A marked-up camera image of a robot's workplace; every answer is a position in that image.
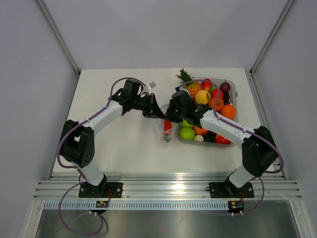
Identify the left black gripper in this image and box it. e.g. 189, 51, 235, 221
131, 93, 165, 119

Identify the green apple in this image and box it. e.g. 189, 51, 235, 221
178, 127, 196, 140
179, 120, 194, 128

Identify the orange carrot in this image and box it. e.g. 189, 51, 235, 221
163, 119, 172, 134

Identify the clear zip top bag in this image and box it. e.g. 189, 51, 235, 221
156, 119, 178, 145

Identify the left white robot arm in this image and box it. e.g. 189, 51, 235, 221
57, 77, 165, 198

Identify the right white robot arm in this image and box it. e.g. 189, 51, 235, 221
166, 90, 278, 197

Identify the clear plastic food bin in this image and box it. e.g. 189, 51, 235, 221
175, 77, 237, 148

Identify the purple grape bunch top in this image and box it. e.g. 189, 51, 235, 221
223, 93, 230, 105

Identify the yellow peach with leaf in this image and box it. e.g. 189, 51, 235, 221
195, 90, 211, 105

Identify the green apple front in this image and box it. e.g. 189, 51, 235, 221
178, 127, 196, 140

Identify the pineapple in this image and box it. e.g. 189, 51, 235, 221
176, 68, 203, 100

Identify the white egg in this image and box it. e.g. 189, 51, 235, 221
194, 135, 204, 142

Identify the red apple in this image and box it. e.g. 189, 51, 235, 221
201, 78, 212, 92

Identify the red pomegranate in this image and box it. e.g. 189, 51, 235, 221
211, 88, 224, 99

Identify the orange mini pumpkin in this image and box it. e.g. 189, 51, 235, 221
208, 97, 224, 113

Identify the dark grape bunch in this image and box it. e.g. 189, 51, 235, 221
203, 131, 217, 143

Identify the large orange fruit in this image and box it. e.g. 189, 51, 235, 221
221, 105, 236, 120

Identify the red tomato with leaves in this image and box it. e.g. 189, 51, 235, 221
214, 134, 232, 145

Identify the purple passion fruit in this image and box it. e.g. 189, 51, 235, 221
220, 80, 231, 94

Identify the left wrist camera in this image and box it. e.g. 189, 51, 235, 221
145, 81, 156, 94

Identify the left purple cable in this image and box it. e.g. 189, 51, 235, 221
56, 77, 147, 236

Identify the purple cable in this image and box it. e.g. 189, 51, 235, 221
177, 79, 285, 216
56, 77, 147, 236

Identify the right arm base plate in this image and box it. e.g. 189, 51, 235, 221
206, 182, 255, 198

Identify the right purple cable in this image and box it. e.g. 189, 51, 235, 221
177, 79, 285, 216

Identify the right aluminium frame post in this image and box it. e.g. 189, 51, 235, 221
250, 0, 297, 77

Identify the aluminium frame post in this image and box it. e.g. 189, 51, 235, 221
250, 0, 297, 77
35, 0, 81, 78

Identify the white slotted cable duct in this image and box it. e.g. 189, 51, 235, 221
44, 200, 229, 211

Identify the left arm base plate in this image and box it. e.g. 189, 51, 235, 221
78, 182, 123, 198

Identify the left aluminium frame post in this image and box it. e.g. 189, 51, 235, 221
35, 0, 81, 78

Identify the aluminium mounting rail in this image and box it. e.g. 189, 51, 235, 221
33, 172, 302, 201

